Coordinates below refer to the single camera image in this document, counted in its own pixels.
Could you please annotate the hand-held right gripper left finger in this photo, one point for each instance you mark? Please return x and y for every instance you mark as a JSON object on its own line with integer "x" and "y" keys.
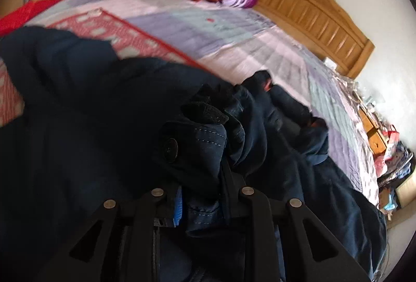
{"x": 177, "y": 211}

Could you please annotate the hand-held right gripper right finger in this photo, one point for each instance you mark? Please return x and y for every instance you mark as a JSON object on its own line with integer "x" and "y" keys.
{"x": 232, "y": 186}

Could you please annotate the dark navy jacket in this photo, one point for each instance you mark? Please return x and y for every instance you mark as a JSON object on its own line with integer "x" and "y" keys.
{"x": 81, "y": 139}

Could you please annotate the wooden nightstand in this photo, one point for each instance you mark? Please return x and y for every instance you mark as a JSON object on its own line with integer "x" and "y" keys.
{"x": 373, "y": 132}

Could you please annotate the pink bag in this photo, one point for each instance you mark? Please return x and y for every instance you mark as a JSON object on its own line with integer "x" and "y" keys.
{"x": 386, "y": 152}

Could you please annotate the cardboard box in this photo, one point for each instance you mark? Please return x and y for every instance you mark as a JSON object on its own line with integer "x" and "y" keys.
{"x": 406, "y": 192}

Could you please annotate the red checked cloth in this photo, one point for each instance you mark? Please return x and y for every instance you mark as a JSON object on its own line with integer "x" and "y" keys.
{"x": 130, "y": 38}

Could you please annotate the wooden headboard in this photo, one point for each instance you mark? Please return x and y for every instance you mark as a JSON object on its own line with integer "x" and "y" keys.
{"x": 308, "y": 2}

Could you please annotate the bright red cloth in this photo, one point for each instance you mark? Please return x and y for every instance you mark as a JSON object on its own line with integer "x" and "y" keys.
{"x": 22, "y": 14}

